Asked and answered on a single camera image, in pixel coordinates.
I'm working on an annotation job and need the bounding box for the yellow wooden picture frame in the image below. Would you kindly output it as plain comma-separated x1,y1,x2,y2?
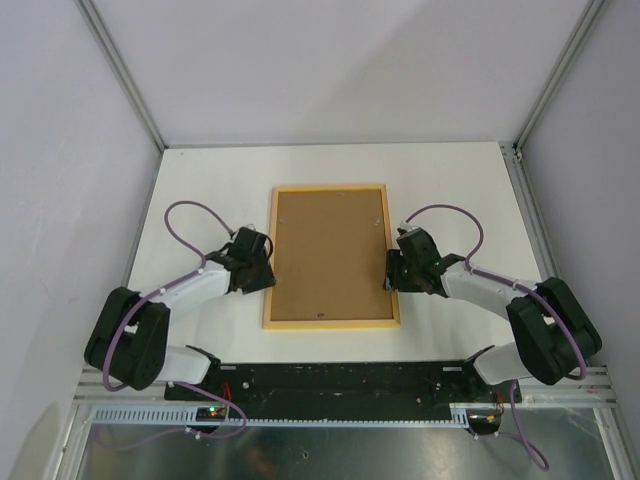
262,183,403,331

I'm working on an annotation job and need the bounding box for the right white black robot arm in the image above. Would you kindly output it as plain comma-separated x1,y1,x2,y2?
384,223,602,401

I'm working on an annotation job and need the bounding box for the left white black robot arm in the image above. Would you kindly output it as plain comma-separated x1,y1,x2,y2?
84,227,276,400

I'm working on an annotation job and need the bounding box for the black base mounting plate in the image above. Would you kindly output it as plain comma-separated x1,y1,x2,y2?
164,363,524,420

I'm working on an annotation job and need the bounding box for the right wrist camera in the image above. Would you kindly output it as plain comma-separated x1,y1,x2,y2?
397,221,417,235

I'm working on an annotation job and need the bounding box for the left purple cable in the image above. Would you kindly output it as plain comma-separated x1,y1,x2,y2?
94,200,249,452

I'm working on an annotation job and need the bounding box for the white slotted cable duct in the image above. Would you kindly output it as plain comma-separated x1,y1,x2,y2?
90,404,499,428

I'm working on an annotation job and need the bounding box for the aluminium front rail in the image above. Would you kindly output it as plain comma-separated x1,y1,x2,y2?
73,364,174,406

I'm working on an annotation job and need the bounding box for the right aluminium corner post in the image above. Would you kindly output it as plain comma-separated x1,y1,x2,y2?
512,0,610,155

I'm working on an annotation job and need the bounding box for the aluminium corner post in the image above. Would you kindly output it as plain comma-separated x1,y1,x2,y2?
512,0,610,155
74,0,167,154

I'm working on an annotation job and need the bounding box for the left aluminium corner post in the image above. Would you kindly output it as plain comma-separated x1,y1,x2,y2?
74,0,167,154

